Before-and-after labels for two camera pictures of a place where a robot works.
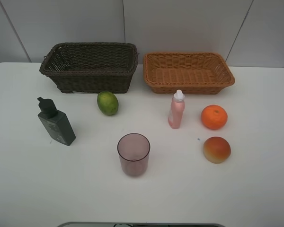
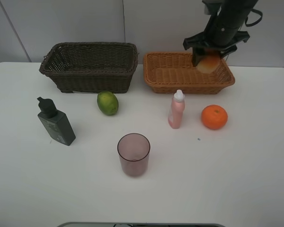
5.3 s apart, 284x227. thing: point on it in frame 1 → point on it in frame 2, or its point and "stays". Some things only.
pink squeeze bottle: (178, 106) stays
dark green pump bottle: (56, 122) stays
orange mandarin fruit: (214, 117) stays
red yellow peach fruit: (217, 149) → (210, 64)
